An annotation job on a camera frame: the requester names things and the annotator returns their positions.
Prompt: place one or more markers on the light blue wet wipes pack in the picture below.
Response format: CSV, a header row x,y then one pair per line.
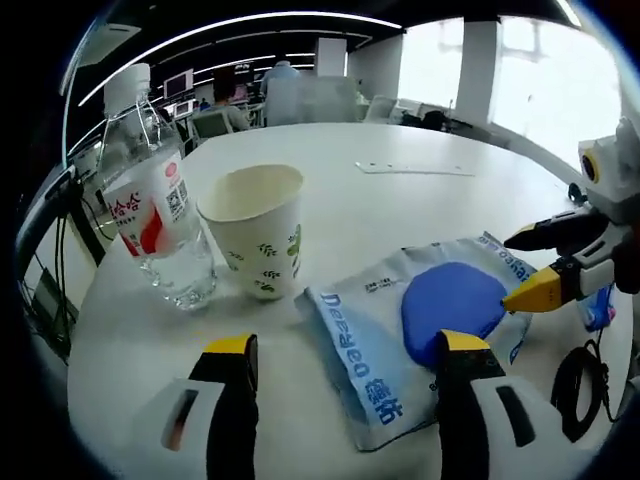
x,y
360,340

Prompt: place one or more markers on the white flat strip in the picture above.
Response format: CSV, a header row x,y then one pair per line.
x,y
415,168

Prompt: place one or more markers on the pink desktop monitor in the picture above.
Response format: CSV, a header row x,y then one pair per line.
x,y
179,82

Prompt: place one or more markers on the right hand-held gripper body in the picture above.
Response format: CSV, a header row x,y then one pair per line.
x,y
615,185

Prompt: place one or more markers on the white partition panel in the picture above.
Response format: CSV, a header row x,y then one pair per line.
x,y
315,102

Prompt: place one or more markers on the blue tissue packet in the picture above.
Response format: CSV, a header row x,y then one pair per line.
x,y
597,310

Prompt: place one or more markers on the long ceiling light strip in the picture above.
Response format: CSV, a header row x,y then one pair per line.
x,y
390,24

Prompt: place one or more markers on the ceiling air conditioner unit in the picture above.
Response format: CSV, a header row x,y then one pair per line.
x,y
110,40

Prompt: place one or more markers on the white paper cup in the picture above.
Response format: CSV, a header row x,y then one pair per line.
x,y
260,235

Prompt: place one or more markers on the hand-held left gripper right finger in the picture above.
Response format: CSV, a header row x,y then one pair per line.
x,y
465,425

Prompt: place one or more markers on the white table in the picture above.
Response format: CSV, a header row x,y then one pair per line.
x,y
375,210

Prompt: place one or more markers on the clear plastic water bottle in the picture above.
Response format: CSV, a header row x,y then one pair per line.
x,y
150,200

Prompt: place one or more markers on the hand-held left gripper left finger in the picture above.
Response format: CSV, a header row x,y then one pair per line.
x,y
230,430

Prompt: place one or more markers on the small black object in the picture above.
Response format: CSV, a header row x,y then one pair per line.
x,y
577,192

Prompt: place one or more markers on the white office chair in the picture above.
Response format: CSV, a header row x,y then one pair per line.
x,y
210,125

